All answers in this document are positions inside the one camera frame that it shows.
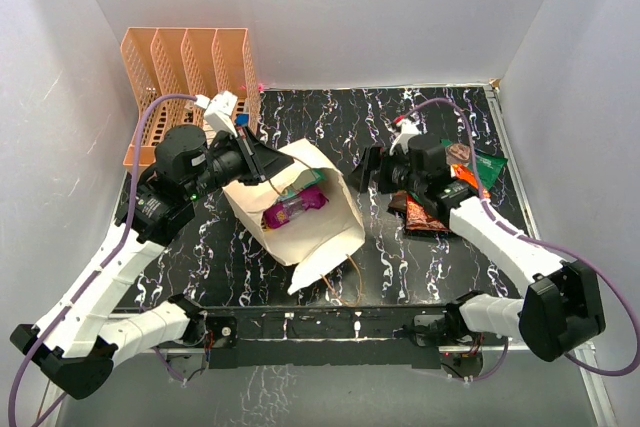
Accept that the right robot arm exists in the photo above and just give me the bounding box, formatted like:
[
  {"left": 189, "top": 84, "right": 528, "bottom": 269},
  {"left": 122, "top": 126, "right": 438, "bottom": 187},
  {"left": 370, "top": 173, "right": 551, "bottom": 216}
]
[{"left": 348, "top": 134, "right": 606, "bottom": 362}]

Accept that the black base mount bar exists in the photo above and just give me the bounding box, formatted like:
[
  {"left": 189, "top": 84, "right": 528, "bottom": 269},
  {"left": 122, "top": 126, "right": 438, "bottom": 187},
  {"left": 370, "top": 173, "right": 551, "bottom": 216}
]
[{"left": 199, "top": 304, "right": 506, "bottom": 371}]

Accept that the orange plastic file organizer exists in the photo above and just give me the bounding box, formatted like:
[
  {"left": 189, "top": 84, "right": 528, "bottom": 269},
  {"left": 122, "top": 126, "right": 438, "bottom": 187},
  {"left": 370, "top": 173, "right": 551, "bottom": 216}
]
[{"left": 121, "top": 27, "right": 261, "bottom": 173}]

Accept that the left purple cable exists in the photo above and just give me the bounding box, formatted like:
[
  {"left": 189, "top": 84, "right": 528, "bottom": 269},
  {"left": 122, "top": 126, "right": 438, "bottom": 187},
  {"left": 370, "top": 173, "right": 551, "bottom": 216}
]
[{"left": 7, "top": 94, "right": 211, "bottom": 427}]

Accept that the orange candy pack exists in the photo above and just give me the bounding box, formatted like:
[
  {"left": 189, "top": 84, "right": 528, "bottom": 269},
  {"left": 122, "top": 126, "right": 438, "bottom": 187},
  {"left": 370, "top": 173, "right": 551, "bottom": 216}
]
[{"left": 450, "top": 163, "right": 478, "bottom": 189}]

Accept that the purple snack bag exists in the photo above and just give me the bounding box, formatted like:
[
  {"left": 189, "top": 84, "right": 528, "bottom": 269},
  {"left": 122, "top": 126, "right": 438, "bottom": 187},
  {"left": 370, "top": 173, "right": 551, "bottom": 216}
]
[{"left": 263, "top": 184, "right": 329, "bottom": 229}]

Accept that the brown Kettle chips bag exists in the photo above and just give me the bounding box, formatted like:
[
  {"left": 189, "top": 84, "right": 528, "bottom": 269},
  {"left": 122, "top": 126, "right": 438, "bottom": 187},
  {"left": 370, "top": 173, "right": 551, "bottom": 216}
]
[{"left": 388, "top": 191, "right": 408, "bottom": 215}]

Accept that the brown paper bag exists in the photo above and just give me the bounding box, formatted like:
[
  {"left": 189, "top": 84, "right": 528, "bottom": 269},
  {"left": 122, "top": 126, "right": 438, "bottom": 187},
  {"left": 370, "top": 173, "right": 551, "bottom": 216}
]
[{"left": 223, "top": 138, "right": 365, "bottom": 295}]

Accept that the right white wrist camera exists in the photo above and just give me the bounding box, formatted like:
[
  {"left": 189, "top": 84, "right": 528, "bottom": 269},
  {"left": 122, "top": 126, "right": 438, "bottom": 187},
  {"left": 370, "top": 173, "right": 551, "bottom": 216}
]
[{"left": 389, "top": 115, "right": 420, "bottom": 155}]

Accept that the teal snack pack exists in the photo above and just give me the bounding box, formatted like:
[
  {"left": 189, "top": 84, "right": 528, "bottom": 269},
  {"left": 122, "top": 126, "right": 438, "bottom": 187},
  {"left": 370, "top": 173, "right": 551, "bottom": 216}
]
[{"left": 280, "top": 168, "right": 326, "bottom": 199}]

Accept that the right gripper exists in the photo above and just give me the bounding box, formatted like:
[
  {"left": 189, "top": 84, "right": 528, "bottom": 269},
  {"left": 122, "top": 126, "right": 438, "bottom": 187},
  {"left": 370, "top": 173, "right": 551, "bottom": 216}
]
[{"left": 345, "top": 146, "right": 427, "bottom": 195}]

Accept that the orange chips bag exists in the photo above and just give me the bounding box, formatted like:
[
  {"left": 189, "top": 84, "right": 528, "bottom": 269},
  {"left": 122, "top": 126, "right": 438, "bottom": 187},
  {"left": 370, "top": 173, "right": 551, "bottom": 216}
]
[{"left": 404, "top": 193, "right": 449, "bottom": 236}]

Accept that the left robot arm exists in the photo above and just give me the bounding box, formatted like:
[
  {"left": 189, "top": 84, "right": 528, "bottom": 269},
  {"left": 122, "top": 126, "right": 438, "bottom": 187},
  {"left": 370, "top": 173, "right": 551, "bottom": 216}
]
[{"left": 10, "top": 124, "right": 294, "bottom": 400}]

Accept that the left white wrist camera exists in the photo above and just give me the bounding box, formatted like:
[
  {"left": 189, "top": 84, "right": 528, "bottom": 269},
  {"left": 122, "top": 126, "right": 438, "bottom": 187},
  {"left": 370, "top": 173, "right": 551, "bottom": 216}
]
[{"left": 195, "top": 91, "right": 238, "bottom": 137}]

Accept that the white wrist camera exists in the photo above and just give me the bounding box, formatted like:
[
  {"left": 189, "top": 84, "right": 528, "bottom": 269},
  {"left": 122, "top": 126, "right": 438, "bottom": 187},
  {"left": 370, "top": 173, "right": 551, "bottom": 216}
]
[
  {"left": 389, "top": 115, "right": 420, "bottom": 155},
  {"left": 195, "top": 91, "right": 238, "bottom": 137}
]

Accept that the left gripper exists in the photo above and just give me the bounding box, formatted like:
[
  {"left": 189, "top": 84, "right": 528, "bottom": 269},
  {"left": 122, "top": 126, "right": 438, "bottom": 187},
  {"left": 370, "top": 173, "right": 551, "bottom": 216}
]
[{"left": 184, "top": 123, "right": 294, "bottom": 201}]

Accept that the green snack bag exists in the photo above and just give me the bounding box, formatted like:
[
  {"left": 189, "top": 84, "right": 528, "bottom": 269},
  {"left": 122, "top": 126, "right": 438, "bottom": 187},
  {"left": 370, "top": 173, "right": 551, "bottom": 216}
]
[{"left": 441, "top": 139, "right": 508, "bottom": 197}]

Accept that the aluminium frame rail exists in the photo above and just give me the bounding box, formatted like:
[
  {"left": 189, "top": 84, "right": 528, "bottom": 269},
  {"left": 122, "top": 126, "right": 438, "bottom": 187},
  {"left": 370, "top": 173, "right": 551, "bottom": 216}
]
[{"left": 20, "top": 91, "right": 605, "bottom": 399}]

